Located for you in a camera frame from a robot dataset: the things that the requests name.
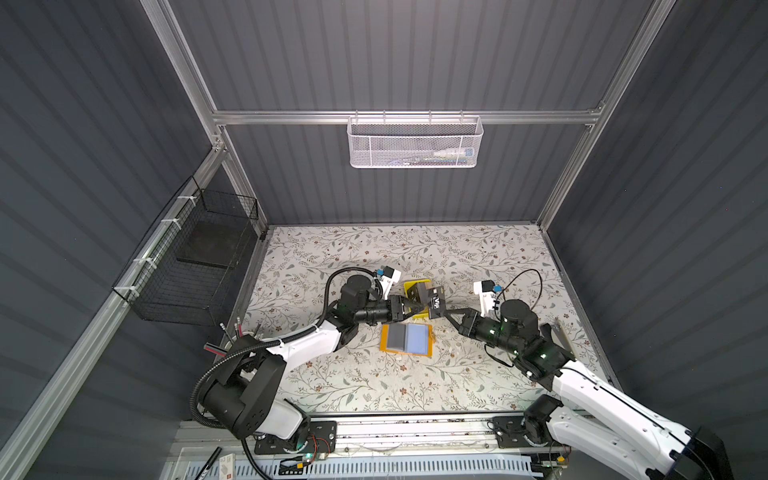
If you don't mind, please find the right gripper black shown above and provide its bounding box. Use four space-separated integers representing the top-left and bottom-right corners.
443 306 520 357

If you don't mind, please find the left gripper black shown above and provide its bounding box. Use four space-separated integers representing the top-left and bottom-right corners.
353 295 422 327

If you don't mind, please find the black credit card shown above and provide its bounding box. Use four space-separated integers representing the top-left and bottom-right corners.
385 324 407 352
418 282 447 319

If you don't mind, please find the yellow leather card holder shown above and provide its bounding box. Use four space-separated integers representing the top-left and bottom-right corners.
380 323 434 357

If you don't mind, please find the yellow plastic card tray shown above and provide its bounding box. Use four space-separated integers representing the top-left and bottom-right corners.
403 279 431 296

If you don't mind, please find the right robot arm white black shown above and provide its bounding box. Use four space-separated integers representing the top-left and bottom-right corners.
442 300 734 479

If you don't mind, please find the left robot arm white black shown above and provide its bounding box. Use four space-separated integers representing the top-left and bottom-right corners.
189 267 427 450

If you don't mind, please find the pen holder with pens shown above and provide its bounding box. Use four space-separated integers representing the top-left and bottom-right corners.
203 322 238 357

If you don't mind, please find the white tube in basket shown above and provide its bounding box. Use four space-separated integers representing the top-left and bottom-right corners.
431 147 476 162

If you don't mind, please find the black pad in basket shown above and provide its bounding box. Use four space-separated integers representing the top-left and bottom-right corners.
176 217 248 269

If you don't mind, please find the white small box foreground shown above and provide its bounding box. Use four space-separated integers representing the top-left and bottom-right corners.
218 454 236 480

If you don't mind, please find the black pen foreground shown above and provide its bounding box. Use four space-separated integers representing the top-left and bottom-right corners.
194 447 222 480

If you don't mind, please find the thin black cable right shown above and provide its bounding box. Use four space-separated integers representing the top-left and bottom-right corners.
494 268 544 301

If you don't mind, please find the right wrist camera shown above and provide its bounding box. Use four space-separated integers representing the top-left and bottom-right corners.
473 280 502 317

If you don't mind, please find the aluminium front rail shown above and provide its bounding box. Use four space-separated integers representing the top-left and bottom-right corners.
179 410 652 457

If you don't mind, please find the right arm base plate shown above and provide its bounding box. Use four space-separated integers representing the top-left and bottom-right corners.
487 415 564 449

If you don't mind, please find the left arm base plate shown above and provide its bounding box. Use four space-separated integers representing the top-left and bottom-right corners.
252 420 338 455

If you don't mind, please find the white wire mesh basket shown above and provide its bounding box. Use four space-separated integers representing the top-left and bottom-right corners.
346 115 484 169

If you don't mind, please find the black wire mesh basket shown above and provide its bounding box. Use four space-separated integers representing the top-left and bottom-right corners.
113 182 260 328

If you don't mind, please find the black corrugated cable left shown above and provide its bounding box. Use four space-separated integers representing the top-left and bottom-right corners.
189 266 379 480

